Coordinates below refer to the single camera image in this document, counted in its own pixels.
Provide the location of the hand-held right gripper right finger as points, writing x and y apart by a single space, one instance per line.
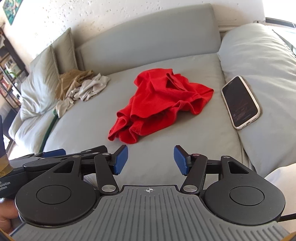
180 160

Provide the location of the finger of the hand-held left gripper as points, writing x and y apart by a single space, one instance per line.
54 153
92 149

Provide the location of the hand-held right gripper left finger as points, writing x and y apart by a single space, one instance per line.
121 160

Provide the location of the red shorts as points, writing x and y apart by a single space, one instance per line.
161 102

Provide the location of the person's left hand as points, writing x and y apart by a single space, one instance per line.
7 212

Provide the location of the grey sofa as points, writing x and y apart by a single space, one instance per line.
92 129

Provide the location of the green fabric strip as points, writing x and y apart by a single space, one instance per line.
49 126

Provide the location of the light grey garment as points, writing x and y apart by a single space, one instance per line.
92 87

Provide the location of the tan garment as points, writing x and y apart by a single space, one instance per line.
69 83

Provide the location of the smartphone in white case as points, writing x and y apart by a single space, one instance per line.
240 104

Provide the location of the bookshelf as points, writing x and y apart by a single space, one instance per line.
9 69

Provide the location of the white fabric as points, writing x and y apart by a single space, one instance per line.
284 183

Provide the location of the wall picture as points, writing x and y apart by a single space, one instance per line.
10 9

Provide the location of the black window frame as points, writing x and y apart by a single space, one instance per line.
284 22

